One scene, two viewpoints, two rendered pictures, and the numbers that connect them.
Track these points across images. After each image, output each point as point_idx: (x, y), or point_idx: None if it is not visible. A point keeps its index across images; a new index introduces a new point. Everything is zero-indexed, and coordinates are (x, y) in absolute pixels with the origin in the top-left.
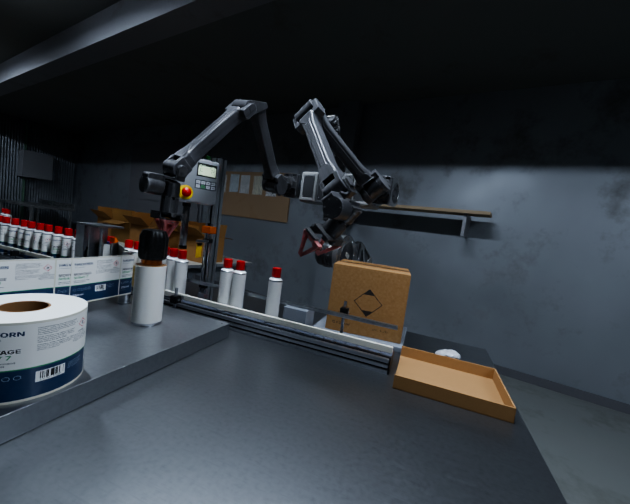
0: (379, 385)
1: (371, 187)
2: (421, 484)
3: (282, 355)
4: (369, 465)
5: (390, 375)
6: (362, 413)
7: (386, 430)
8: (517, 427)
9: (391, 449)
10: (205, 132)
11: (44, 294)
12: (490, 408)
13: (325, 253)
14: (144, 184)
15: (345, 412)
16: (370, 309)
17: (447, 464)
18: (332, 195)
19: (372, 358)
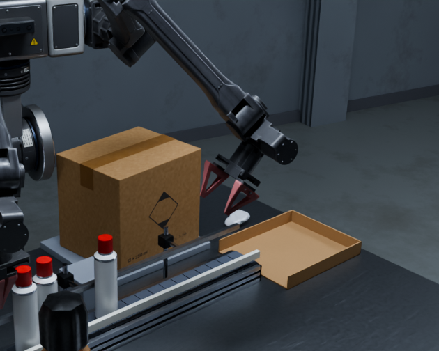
0: (280, 295)
1: (143, 44)
2: (412, 331)
3: (185, 340)
4: (390, 347)
5: (262, 280)
6: (326, 325)
7: (352, 322)
8: (365, 255)
9: (376, 329)
10: None
11: None
12: (348, 253)
13: (20, 157)
14: (15, 238)
15: (322, 334)
16: (166, 216)
17: (397, 311)
18: (286, 139)
19: (247, 275)
